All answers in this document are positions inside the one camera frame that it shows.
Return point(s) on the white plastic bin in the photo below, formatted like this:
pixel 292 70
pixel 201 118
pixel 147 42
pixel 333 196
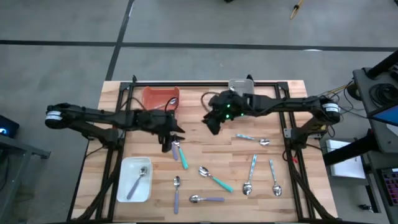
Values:
pixel 134 165

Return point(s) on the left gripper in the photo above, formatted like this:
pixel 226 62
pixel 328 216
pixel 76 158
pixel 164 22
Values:
pixel 152 121

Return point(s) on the wooden stick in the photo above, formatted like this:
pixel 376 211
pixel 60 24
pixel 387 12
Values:
pixel 295 11

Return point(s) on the blue screen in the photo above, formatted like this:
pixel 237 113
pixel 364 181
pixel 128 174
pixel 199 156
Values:
pixel 388 116

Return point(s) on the small black floor object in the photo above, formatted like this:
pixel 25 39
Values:
pixel 365 208

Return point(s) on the grey side desk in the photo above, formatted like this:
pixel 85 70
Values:
pixel 377 158

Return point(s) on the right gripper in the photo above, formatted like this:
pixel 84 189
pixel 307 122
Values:
pixel 230 107

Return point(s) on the red connector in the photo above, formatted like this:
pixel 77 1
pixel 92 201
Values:
pixel 293 160

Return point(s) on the black metal bar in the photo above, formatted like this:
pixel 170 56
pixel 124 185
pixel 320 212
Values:
pixel 345 151

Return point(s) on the black aluminium table frame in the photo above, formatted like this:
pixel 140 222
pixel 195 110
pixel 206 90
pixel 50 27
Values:
pixel 186 84

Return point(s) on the grey metal bracket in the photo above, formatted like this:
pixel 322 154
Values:
pixel 287 133

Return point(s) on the black device with blue light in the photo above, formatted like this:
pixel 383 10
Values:
pixel 11 124

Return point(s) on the grey cart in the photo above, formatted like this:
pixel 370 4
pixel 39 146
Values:
pixel 363 93

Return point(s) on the black pole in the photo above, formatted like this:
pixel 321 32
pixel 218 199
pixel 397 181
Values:
pixel 382 63

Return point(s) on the grey metal stand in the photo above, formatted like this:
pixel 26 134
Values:
pixel 18 146

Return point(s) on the colourful backlit keyboard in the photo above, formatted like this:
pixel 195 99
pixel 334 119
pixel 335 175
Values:
pixel 391 186

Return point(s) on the orange plastic bin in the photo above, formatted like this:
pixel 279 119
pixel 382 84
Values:
pixel 155 96

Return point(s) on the white box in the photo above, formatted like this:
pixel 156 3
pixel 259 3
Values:
pixel 345 169

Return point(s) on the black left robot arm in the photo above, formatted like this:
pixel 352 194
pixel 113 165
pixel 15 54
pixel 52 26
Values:
pixel 93 113

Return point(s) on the light grey plastic bin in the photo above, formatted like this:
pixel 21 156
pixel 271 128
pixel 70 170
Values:
pixel 241 84

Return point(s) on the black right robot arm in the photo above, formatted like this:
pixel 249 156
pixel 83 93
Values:
pixel 280 104

